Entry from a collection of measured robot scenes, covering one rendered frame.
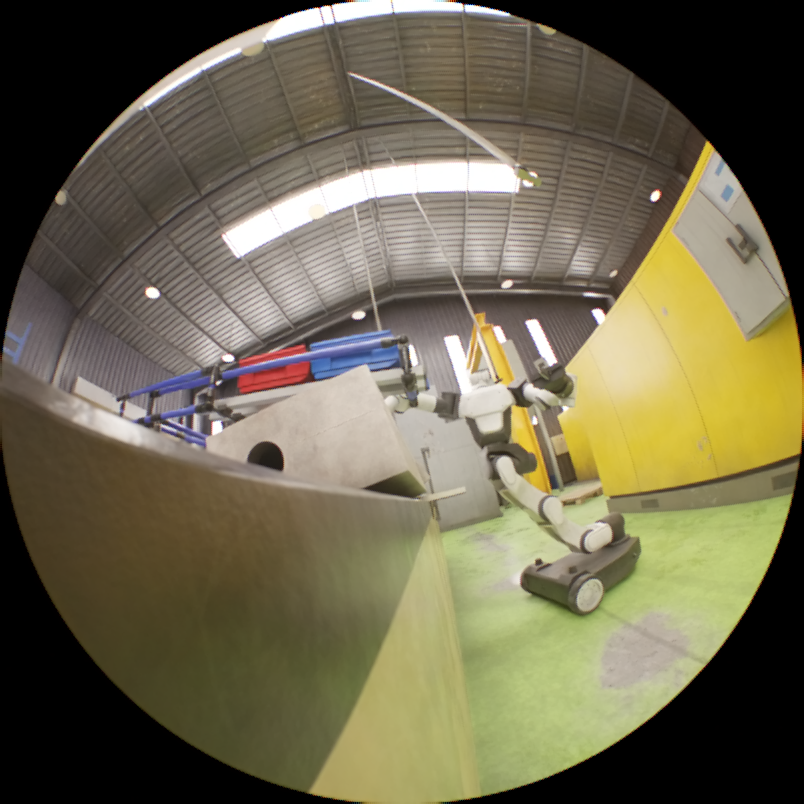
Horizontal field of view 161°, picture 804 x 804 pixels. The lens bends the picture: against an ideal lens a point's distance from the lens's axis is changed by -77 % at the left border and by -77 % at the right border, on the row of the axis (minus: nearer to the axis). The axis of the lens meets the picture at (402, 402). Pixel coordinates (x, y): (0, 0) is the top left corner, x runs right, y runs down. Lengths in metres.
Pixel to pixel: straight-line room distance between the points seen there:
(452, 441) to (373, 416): 6.69
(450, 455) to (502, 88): 10.16
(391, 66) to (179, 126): 5.52
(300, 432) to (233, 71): 8.93
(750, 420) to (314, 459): 2.21
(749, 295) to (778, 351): 0.38
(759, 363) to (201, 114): 10.00
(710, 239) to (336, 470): 1.95
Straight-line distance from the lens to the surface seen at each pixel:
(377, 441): 0.44
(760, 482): 2.27
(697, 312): 2.24
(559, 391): 1.02
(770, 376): 2.06
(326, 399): 0.49
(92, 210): 10.68
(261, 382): 1.05
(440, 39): 9.19
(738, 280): 1.84
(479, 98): 9.47
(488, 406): 1.48
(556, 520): 1.55
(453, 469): 6.97
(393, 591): 0.16
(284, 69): 9.02
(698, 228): 1.95
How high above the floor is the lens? 0.76
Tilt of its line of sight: 21 degrees up
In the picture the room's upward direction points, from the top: 13 degrees counter-clockwise
